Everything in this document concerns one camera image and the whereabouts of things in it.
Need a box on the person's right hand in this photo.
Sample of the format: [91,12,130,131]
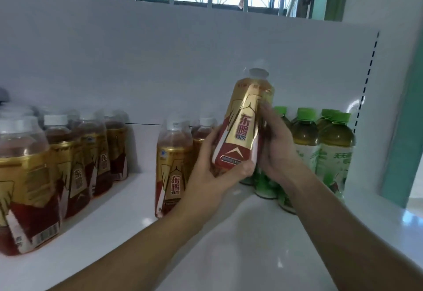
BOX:
[256,101,312,189]

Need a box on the person's left hand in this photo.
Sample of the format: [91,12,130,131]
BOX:
[173,127,255,225]

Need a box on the row of green-capped bottles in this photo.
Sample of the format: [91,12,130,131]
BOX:
[241,106,356,214]

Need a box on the gold red drink bottle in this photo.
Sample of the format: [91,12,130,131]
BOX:
[211,68,275,172]

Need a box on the white metal shelf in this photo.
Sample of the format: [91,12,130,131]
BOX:
[0,0,423,291]

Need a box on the row of amber drink bottles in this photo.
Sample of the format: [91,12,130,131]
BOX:
[0,106,219,257]

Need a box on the person's left forearm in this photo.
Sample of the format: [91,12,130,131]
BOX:
[49,202,199,291]

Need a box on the person's right forearm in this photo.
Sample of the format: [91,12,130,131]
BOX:
[287,169,423,291]

